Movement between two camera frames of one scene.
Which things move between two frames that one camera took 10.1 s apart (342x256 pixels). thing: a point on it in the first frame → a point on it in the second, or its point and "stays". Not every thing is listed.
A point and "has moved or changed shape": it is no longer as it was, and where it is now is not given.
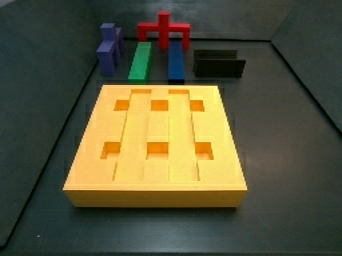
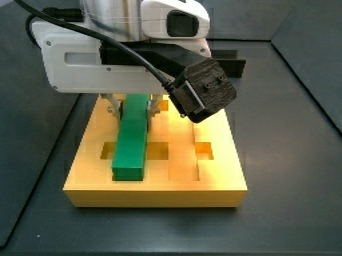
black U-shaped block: (218, 64) stays
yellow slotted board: (158, 149) stays
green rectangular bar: (140, 69) has moved or changed shape
